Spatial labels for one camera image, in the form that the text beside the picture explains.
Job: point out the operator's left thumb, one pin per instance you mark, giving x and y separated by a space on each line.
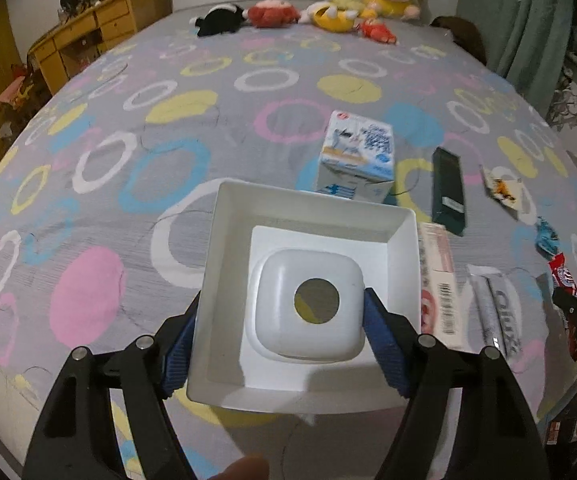
246 468

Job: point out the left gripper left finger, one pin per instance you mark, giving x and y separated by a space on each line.
101 401

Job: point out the yellow white plush toy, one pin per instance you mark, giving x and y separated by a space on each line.
329 16

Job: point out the dark green long box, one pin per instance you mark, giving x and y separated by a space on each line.
448 192

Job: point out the blue white milk carton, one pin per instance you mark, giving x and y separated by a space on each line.
357 159

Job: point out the green curtain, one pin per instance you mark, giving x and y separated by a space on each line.
525 42

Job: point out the white square plastic tray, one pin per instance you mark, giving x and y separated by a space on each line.
279 326

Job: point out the black plush toy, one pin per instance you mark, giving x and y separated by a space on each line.
226 18

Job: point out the small red plush toy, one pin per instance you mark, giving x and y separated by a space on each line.
377 31

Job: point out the patterned grey bed sheet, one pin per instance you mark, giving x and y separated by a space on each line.
106 197

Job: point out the white orange snack wrapper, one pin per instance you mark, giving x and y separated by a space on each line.
505 192

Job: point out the wooden dresser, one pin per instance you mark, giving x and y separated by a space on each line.
65 50

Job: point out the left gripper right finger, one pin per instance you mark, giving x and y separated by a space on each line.
472 399

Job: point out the blue wrapper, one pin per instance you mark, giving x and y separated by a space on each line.
547 240

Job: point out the red snack wrapper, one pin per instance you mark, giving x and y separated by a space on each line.
561 275

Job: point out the red white toothpaste box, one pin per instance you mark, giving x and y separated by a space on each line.
441 312

